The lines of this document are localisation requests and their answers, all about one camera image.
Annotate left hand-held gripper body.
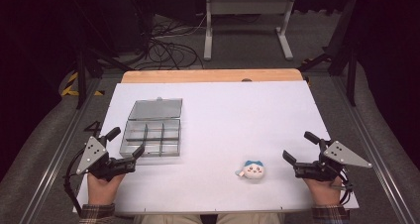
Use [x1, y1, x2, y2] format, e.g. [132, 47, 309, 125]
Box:
[75, 135, 138, 182]

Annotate white table mat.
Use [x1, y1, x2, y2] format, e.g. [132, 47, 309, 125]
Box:
[72, 80, 361, 216]

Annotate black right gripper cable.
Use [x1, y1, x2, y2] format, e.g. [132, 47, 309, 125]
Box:
[330, 168, 355, 206]

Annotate person's left hand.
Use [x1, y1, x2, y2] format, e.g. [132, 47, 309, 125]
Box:
[86, 171, 127, 206]

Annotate white blue plush toy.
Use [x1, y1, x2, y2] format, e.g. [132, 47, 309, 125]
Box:
[235, 160, 266, 180]

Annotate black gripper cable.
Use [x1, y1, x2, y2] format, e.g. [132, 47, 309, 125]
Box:
[62, 148, 87, 215]
[330, 168, 355, 206]

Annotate person's left leg beige trousers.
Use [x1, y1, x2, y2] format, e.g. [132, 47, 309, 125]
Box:
[133, 213, 203, 224]

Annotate yellow black floor tape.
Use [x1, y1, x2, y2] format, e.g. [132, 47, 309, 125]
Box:
[60, 71, 106, 98]

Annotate aluminium floor rail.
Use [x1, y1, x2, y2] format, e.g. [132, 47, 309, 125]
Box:
[331, 74, 420, 224]
[18, 77, 103, 224]

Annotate clear plastic compartment box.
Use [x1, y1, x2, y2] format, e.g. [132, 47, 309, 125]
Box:
[118, 96, 183, 159]

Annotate wooden table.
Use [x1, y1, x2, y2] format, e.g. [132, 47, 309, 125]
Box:
[120, 68, 305, 84]

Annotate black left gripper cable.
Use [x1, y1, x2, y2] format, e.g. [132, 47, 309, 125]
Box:
[62, 148, 87, 215]

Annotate person's leg beige trousers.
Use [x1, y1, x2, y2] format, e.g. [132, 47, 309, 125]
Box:
[216, 212, 286, 224]
[133, 213, 203, 224]

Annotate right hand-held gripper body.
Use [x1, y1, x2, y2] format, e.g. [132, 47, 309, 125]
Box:
[292, 139, 374, 182]

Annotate white metal stand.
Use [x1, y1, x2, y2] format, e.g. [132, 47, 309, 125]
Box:
[202, 0, 297, 61]

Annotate person's right hand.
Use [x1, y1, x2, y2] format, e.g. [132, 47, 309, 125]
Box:
[303, 175, 345, 207]

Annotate person's right leg beige trousers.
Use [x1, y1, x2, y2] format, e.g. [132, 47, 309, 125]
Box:
[216, 212, 286, 224]

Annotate tangle of black floor cables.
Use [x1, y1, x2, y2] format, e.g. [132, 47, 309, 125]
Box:
[132, 14, 212, 71]

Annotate black tripod stand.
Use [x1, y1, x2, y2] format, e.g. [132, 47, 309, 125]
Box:
[296, 0, 361, 108]
[73, 0, 133, 110]

